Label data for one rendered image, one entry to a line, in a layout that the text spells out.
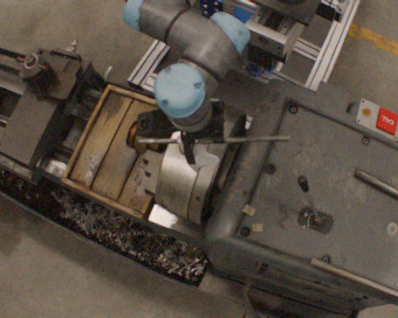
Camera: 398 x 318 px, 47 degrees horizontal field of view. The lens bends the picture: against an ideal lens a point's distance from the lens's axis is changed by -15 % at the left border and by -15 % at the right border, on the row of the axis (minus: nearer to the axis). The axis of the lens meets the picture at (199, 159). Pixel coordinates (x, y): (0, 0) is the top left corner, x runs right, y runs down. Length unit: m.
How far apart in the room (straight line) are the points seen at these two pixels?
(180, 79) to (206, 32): 0.10
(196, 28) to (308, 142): 0.51
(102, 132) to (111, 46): 1.27
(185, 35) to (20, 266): 2.00
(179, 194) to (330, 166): 0.37
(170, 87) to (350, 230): 0.60
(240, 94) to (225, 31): 1.62
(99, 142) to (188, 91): 0.93
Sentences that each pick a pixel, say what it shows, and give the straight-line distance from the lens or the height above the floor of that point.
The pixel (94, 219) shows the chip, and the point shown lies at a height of 0.59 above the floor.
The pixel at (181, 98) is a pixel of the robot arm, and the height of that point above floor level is 1.71.
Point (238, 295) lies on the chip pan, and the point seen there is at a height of 0.54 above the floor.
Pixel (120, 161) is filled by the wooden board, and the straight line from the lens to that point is 1.64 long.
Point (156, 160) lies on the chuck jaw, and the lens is 1.39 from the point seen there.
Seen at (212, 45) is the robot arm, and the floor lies 1.71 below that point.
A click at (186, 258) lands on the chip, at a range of 1.86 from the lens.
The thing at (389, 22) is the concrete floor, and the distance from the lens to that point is 3.13.
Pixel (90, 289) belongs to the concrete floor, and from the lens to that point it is 2.50.
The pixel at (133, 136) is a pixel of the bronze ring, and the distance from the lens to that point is 1.41.
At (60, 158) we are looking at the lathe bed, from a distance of 1.75.
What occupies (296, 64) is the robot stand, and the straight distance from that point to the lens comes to 2.54.
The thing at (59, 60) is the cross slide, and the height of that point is 0.97.
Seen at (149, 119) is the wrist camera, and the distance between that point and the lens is 1.00.
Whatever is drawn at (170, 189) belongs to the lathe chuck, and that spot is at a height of 1.18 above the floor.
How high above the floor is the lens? 2.40
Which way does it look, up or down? 71 degrees down
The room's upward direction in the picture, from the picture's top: 11 degrees counter-clockwise
